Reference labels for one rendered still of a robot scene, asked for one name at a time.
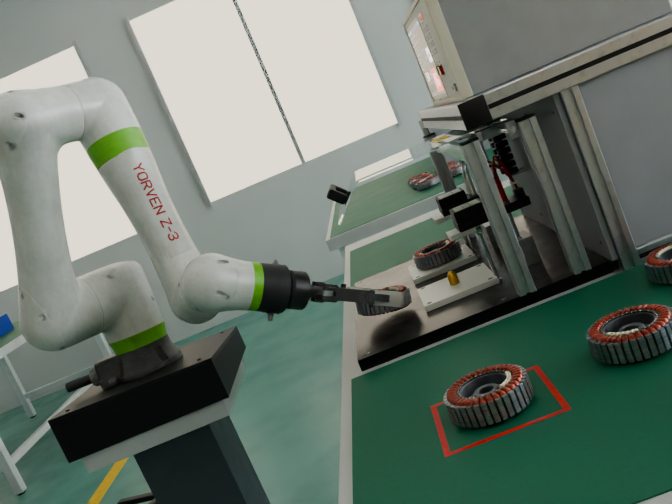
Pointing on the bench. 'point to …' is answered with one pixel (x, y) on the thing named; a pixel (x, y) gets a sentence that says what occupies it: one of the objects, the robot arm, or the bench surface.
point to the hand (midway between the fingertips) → (380, 297)
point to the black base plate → (365, 328)
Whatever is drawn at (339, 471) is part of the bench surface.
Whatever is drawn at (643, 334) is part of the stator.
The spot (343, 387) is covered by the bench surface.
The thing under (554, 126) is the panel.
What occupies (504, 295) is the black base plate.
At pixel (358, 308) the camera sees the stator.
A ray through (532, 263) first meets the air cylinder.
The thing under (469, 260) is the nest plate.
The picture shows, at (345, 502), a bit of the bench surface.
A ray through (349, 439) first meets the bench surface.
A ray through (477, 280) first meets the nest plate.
